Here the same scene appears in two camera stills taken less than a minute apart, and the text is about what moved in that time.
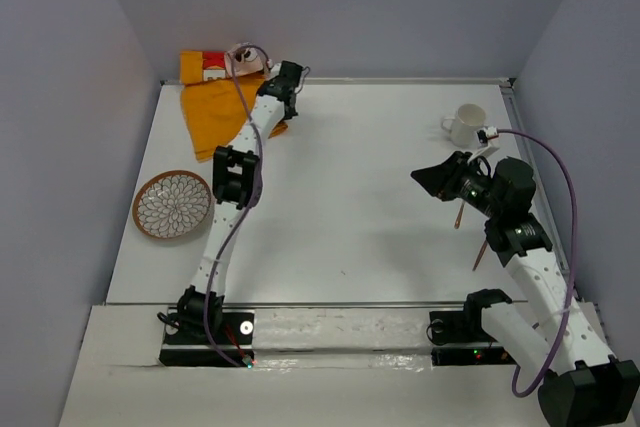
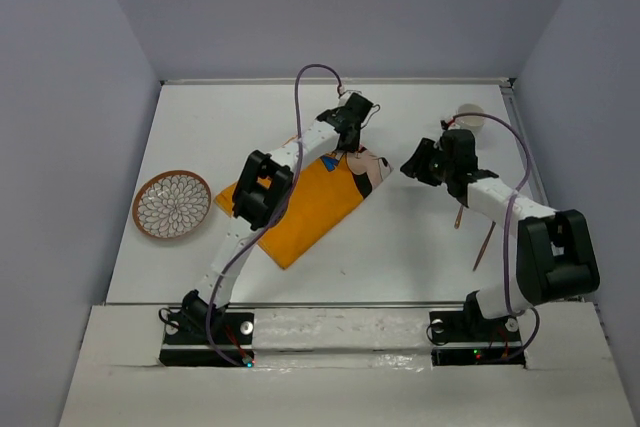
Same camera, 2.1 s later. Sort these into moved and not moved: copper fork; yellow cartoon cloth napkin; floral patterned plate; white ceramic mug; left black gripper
Moved: yellow cartoon cloth napkin; left black gripper
Not moved: copper fork; white ceramic mug; floral patterned plate
